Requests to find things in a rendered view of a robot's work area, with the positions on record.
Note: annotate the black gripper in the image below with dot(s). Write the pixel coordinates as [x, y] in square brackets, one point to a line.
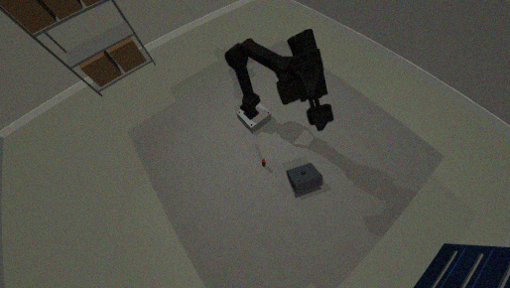
[307, 67]

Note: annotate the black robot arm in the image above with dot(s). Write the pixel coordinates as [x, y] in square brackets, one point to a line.
[288, 87]

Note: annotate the grey sloped panel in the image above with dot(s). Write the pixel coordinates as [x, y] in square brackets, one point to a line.
[305, 179]

